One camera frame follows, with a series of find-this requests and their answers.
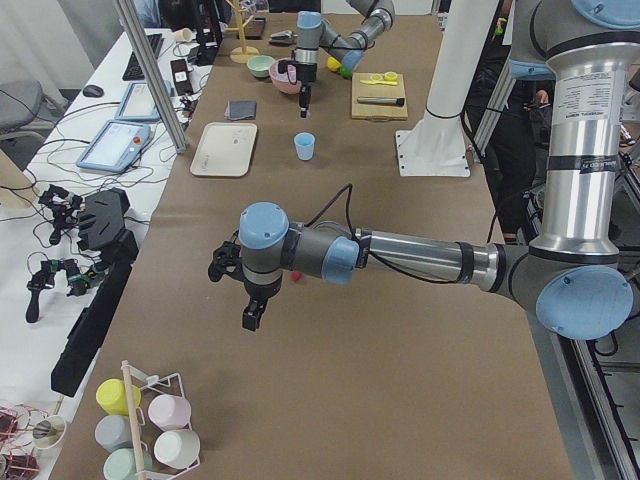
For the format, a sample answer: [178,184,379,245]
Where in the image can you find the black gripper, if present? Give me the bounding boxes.
[242,279,281,331]
[296,63,316,118]

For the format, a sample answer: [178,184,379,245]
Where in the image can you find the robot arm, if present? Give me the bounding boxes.
[289,0,395,118]
[232,1,639,340]

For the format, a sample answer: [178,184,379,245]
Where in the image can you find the pink bowl of ice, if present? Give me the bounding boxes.
[269,60,301,95]

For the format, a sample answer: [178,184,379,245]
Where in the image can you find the light blue plastic cup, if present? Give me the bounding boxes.
[293,132,316,161]

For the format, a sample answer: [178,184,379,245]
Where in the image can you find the pink cup in rack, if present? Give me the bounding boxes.
[148,394,192,431]

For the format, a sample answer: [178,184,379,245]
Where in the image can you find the white cup in rack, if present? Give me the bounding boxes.
[154,429,200,469]

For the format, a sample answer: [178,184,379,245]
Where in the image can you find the yellow cup in rack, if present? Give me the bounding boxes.
[95,378,129,416]

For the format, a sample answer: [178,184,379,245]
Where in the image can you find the grey cup in rack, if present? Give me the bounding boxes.
[94,415,132,453]

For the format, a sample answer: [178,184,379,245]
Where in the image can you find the green cup in rack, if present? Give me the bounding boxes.
[103,448,137,480]

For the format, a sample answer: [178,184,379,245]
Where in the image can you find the yellow lemon upper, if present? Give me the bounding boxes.
[326,57,341,72]

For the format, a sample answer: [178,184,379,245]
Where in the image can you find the green lime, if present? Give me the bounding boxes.
[339,66,352,79]

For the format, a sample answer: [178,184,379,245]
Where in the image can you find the mint green bowl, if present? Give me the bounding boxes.
[246,55,275,79]

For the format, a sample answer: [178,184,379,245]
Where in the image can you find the yellow plastic knife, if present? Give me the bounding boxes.
[359,79,398,86]

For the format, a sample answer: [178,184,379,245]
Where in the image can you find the wooden cutting board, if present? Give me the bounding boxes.
[351,72,408,121]

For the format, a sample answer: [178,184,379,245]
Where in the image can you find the grey folded cloth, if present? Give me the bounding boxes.
[225,100,257,121]

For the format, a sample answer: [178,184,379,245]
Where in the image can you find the wooden glass holder stand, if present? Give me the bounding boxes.
[226,0,260,64]

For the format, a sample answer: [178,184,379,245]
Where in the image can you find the steel muddler black cap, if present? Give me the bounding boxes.
[356,96,406,107]

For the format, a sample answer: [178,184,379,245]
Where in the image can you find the cream rabbit tray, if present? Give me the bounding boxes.
[190,122,258,177]

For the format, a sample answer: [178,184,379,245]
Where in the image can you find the teach pendant far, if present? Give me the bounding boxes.
[115,81,160,123]

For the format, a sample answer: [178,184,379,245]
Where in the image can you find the teach pendant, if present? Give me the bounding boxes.
[76,120,151,173]
[115,81,160,123]

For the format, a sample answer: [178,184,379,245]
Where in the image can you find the black keyboard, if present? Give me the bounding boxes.
[121,32,165,82]

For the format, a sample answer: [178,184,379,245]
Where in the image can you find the teach pendant near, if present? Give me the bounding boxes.
[76,120,151,173]

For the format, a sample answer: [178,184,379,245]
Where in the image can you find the computer mouse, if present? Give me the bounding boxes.
[82,84,104,98]

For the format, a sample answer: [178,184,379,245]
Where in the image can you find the person in black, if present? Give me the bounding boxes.
[465,1,550,244]

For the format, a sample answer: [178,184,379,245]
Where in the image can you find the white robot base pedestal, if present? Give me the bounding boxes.
[396,0,499,177]

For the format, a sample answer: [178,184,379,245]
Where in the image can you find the white wire cup rack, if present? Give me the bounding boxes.
[121,360,201,479]

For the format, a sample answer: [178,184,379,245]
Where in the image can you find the aluminium frame post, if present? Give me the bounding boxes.
[114,0,187,154]

